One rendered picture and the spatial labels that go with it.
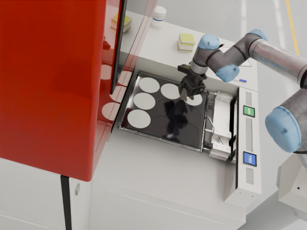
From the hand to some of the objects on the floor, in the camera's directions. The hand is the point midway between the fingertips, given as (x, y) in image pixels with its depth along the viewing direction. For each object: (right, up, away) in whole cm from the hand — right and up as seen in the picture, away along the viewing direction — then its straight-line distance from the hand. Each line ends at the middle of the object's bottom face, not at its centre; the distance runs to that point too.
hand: (182, 96), depth 138 cm
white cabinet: (-13, -58, +70) cm, 92 cm away
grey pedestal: (+50, -96, +55) cm, 122 cm away
